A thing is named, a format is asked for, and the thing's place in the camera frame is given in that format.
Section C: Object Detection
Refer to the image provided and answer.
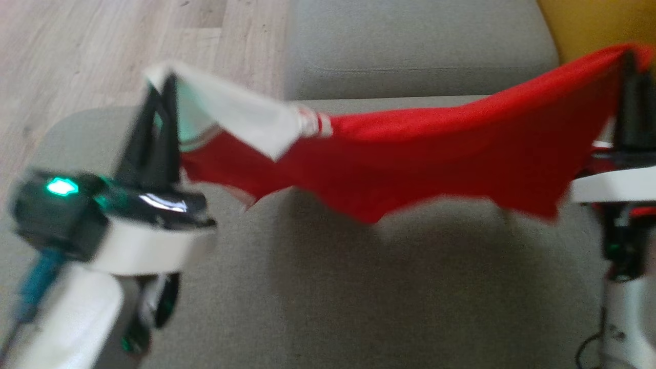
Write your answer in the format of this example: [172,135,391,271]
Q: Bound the teal camera cable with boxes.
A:
[12,248,68,330]

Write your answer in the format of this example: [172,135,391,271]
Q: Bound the red basketball jersey with print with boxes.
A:
[142,43,656,227]

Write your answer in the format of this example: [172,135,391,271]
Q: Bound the large yellow sofa back cushion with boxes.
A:
[535,0,656,66]

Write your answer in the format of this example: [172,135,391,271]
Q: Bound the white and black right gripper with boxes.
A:
[568,53,656,207]

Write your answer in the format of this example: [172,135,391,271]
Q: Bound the large grey sofa chaise cushion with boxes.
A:
[0,94,656,369]

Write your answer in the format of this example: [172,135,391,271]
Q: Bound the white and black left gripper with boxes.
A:
[91,76,218,276]

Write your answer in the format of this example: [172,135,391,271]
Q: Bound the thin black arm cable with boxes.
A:
[575,306,608,369]

